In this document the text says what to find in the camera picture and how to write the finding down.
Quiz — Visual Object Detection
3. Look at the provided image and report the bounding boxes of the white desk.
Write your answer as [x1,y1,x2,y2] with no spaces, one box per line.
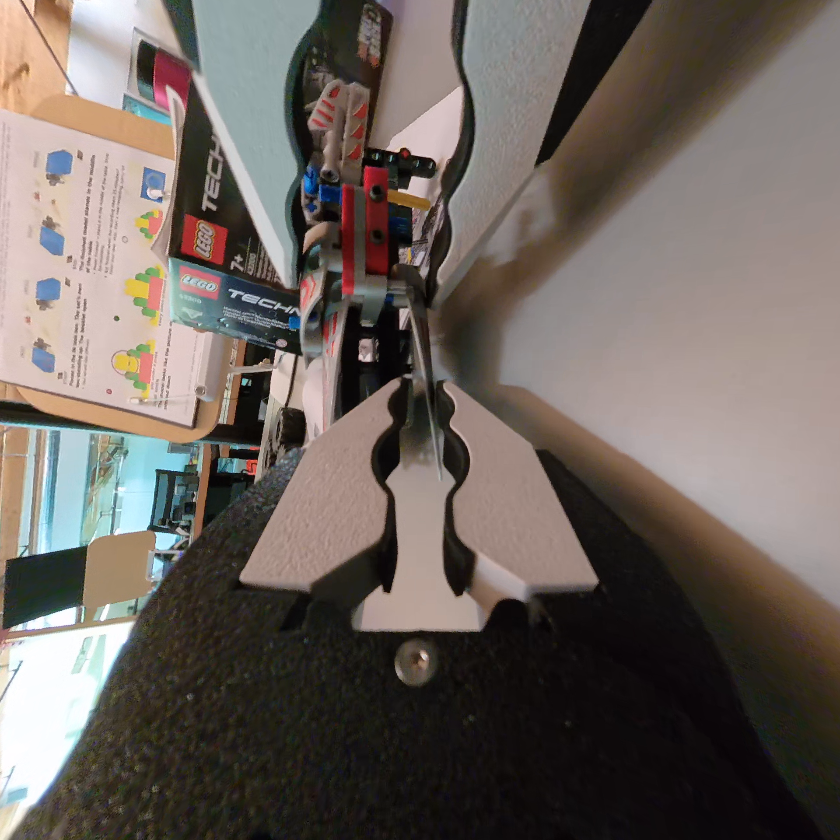
[367,0,840,614]

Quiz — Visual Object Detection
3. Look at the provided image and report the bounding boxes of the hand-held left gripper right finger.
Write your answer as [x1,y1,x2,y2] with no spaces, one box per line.
[444,381,599,626]

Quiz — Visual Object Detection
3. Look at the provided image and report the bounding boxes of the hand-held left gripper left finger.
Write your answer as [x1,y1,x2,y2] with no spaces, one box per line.
[239,379,405,626]

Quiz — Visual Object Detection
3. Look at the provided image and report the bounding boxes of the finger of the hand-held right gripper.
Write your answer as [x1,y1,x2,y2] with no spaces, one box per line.
[430,0,593,309]
[189,0,324,291]

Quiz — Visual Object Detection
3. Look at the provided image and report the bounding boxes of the grey red toy brick vehicle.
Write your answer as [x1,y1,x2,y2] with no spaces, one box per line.
[298,80,454,483]

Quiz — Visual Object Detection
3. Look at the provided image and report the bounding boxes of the printed instruction sheet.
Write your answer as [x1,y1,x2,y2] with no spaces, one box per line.
[0,108,199,429]

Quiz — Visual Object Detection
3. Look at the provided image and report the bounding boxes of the tan chair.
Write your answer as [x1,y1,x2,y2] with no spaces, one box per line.
[83,530,160,609]

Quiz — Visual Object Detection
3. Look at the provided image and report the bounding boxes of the wooden display board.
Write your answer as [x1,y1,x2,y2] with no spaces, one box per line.
[14,92,238,445]

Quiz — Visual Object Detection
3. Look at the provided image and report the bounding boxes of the black panel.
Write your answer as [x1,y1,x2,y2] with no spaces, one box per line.
[3,546,88,630]

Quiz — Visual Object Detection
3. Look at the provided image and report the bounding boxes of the black toy brick set box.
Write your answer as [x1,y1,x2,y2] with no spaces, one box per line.
[166,0,396,358]

